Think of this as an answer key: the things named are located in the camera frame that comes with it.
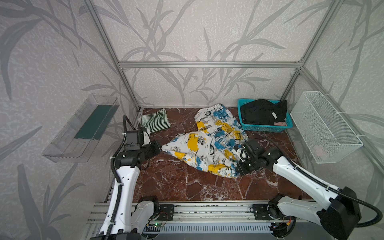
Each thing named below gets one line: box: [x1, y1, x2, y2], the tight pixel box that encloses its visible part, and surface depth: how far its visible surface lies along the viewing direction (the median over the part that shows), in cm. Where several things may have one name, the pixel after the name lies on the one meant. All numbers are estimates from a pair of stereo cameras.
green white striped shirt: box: [140, 108, 171, 133], surface depth 110 cm
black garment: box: [241, 99, 288, 126], surface depth 107 cm
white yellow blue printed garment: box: [161, 104, 249, 179], surface depth 93 cm
